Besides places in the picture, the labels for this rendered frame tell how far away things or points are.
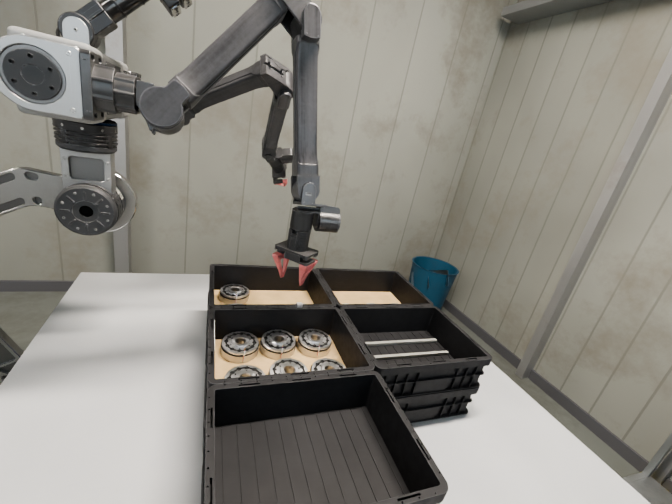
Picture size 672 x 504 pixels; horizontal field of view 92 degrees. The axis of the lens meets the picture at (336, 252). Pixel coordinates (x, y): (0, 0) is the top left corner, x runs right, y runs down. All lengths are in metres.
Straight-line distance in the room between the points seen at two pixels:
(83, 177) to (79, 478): 0.72
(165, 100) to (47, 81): 0.19
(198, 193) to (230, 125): 0.56
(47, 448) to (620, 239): 2.77
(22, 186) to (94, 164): 0.22
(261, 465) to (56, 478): 0.43
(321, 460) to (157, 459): 0.38
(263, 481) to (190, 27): 2.48
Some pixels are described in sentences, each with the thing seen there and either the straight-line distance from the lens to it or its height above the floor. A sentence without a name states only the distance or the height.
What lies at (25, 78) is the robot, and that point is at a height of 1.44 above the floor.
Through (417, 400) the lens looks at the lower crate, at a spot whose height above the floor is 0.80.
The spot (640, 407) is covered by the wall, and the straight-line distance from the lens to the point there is 2.74.
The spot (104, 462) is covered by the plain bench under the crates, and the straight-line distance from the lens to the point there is 0.98.
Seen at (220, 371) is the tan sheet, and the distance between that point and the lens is 0.95.
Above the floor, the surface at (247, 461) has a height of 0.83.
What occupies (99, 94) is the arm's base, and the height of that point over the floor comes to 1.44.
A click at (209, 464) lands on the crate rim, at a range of 0.66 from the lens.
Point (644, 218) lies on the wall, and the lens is 2.64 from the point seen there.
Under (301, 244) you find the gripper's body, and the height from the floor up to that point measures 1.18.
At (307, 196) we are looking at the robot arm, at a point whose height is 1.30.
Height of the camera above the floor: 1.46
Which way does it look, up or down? 20 degrees down
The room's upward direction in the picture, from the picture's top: 12 degrees clockwise
